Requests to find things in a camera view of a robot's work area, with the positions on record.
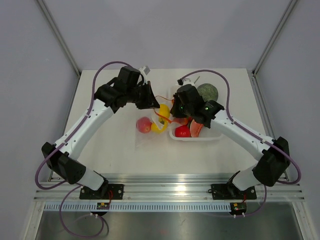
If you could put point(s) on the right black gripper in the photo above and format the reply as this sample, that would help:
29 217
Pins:
174 111

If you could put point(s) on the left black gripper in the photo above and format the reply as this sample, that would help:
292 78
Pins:
150 101

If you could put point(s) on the yellow bell pepper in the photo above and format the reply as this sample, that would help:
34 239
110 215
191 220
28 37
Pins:
160 119

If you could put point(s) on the green netted melon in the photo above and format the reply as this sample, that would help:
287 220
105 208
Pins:
208 92

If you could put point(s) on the watermelon slice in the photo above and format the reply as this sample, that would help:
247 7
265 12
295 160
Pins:
195 129

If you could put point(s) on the red tomato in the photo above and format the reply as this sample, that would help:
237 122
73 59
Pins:
182 131

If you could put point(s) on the red apple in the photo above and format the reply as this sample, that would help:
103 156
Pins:
143 125

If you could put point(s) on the clear zip top bag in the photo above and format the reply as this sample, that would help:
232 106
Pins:
140 138

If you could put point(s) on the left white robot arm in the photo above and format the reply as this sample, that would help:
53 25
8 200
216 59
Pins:
62 156

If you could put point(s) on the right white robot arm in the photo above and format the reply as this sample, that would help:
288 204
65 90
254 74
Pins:
271 154

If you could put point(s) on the white plastic food tray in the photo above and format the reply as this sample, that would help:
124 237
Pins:
206 134

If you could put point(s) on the orange tangerine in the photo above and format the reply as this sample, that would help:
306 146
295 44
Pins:
181 121

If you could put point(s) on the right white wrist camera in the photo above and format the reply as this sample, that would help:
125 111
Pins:
185 81

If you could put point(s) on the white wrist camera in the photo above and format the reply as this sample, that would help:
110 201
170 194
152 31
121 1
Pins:
185 81
145 70

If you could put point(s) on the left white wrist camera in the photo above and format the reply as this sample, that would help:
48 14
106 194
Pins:
145 70

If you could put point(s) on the aluminium mounting rail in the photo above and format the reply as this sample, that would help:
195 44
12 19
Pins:
191 188

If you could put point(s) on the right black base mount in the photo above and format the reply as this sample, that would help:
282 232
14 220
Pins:
228 191

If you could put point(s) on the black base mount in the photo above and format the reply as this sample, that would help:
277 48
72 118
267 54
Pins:
228 191
107 191

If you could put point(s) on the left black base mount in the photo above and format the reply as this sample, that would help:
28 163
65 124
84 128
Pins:
107 191

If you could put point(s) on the left aluminium frame post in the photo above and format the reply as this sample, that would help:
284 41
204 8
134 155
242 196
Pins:
44 9

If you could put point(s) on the aluminium frame post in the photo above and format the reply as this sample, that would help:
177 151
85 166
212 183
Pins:
44 9
275 35

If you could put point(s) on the white slotted cable duct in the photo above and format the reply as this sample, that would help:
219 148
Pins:
193 207

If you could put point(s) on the right aluminium frame post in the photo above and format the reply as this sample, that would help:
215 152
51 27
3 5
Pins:
275 35

